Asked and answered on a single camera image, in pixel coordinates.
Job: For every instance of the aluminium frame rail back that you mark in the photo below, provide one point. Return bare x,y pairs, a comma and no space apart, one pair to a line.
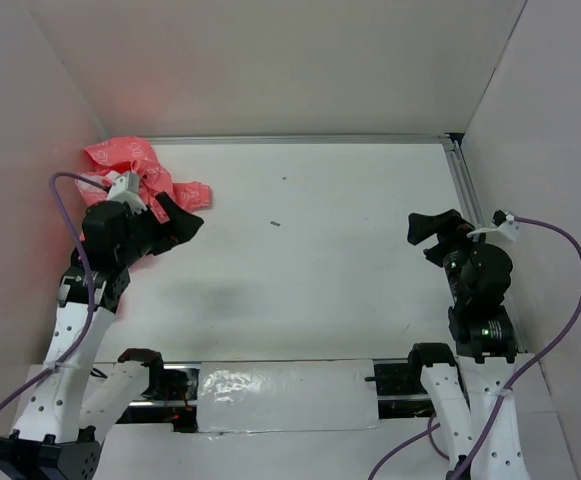
446,139

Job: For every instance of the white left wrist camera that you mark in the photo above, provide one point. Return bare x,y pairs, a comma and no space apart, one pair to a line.
125,188

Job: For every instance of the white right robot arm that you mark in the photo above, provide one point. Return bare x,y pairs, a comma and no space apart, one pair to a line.
466,383

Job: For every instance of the aluminium frame rail right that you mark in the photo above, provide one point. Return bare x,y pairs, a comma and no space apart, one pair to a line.
475,210

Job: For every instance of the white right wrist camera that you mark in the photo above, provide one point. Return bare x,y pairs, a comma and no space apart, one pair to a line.
503,224

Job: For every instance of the aluminium frame rail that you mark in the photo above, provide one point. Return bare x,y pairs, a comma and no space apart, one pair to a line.
446,139
475,210

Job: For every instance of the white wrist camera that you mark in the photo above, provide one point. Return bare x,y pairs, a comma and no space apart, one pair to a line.
125,188
503,224

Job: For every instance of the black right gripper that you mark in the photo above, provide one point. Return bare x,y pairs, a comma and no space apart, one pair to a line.
450,226

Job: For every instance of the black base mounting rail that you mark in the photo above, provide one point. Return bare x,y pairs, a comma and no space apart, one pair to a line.
399,394

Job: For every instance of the pink jacket with white lining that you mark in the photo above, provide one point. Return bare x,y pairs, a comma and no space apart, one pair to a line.
118,155

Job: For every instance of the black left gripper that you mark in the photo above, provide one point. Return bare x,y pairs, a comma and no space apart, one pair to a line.
183,226

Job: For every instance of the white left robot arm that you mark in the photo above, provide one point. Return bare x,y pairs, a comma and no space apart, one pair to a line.
60,434

